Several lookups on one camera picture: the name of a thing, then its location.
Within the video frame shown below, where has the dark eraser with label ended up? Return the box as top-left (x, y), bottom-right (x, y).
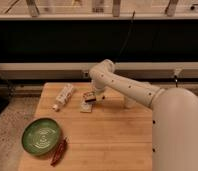
top-left (84, 92), bottom-right (96, 103)

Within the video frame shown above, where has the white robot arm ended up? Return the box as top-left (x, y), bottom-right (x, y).
top-left (89, 59), bottom-right (198, 171)

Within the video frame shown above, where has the white plastic bottle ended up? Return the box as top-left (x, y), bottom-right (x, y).
top-left (52, 84), bottom-right (74, 111)

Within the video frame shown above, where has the red chili pepper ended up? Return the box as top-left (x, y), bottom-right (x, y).
top-left (51, 138), bottom-right (67, 166)

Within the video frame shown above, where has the green ribbed plate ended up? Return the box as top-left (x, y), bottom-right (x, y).
top-left (21, 118), bottom-right (62, 156)

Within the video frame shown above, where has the black cable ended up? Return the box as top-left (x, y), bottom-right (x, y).
top-left (113, 9), bottom-right (137, 64)

